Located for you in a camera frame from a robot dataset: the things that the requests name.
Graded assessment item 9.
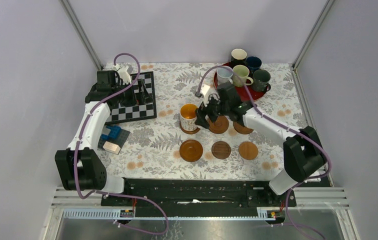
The light wood coaster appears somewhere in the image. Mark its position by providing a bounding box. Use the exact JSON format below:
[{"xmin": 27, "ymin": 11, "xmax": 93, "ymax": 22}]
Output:
[{"xmin": 238, "ymin": 141, "xmax": 259, "ymax": 160}]

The floral tablecloth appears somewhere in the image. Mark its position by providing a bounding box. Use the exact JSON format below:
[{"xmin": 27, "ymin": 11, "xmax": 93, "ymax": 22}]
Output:
[{"xmin": 94, "ymin": 62, "xmax": 322, "ymax": 182}]

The dark green mug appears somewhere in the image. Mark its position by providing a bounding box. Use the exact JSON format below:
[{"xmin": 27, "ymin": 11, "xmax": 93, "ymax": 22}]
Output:
[{"xmin": 251, "ymin": 69, "xmax": 271, "ymax": 92}]

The toy block assembly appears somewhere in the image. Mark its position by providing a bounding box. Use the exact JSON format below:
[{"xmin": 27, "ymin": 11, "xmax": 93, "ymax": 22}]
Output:
[{"xmin": 97, "ymin": 125, "xmax": 131, "ymax": 155}]

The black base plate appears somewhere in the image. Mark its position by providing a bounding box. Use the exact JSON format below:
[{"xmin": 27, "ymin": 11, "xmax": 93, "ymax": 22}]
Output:
[{"xmin": 100, "ymin": 177, "xmax": 331, "ymax": 218}]

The brown ringed coaster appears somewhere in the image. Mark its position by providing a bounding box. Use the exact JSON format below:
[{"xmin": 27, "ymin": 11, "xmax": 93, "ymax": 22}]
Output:
[
  {"xmin": 179, "ymin": 139, "xmax": 204, "ymax": 163},
  {"xmin": 208, "ymin": 116, "xmax": 229, "ymax": 134},
  {"xmin": 233, "ymin": 121, "xmax": 254, "ymax": 135},
  {"xmin": 179, "ymin": 125, "xmax": 201, "ymax": 135}
]

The black mug white inside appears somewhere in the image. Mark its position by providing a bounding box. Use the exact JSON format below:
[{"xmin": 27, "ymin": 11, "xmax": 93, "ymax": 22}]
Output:
[{"xmin": 230, "ymin": 48, "xmax": 248, "ymax": 68}]

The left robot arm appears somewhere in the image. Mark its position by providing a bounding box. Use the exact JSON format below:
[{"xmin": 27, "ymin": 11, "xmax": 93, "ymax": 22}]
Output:
[{"xmin": 54, "ymin": 68, "xmax": 154, "ymax": 206}]

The aluminium frame rail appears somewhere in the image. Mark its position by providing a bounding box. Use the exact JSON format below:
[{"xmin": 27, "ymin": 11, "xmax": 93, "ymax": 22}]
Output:
[{"xmin": 51, "ymin": 187, "xmax": 352, "ymax": 221}]

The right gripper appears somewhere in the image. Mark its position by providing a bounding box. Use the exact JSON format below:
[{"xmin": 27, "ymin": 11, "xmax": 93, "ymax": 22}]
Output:
[{"xmin": 195, "ymin": 92, "xmax": 230, "ymax": 129}]

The light blue white mug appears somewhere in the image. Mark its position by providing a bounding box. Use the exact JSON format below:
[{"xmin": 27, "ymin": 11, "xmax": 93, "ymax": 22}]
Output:
[{"xmin": 216, "ymin": 66, "xmax": 233, "ymax": 85}]

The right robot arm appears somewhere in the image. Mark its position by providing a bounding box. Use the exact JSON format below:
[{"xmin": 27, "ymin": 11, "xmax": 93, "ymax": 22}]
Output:
[{"xmin": 195, "ymin": 82, "xmax": 328, "ymax": 206}]

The dark blue mug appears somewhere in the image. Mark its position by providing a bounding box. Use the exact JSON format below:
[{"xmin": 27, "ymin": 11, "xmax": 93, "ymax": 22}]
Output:
[{"xmin": 245, "ymin": 56, "xmax": 263, "ymax": 72}]

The pale green mug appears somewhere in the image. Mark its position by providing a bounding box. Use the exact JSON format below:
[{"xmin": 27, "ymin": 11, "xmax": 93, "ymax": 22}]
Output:
[{"xmin": 232, "ymin": 65, "xmax": 254, "ymax": 87}]

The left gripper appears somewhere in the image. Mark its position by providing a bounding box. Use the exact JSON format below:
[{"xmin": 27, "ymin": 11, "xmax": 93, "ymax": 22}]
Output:
[{"xmin": 112, "ymin": 78, "xmax": 153, "ymax": 107}]

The red round tray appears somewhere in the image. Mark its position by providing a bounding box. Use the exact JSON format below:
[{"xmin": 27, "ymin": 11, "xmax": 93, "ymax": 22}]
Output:
[{"xmin": 213, "ymin": 62, "xmax": 271, "ymax": 101}]

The floral mug orange inside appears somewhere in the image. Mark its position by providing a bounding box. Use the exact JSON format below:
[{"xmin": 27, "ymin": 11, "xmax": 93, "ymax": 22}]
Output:
[{"xmin": 180, "ymin": 103, "xmax": 198, "ymax": 132}]

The dark walnut coaster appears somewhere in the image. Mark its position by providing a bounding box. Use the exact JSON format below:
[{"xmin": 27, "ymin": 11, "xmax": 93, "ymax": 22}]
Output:
[{"xmin": 211, "ymin": 141, "xmax": 232, "ymax": 160}]

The black white chessboard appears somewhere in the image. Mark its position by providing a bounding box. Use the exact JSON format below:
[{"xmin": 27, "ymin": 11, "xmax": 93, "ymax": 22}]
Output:
[{"xmin": 105, "ymin": 71, "xmax": 157, "ymax": 125}]

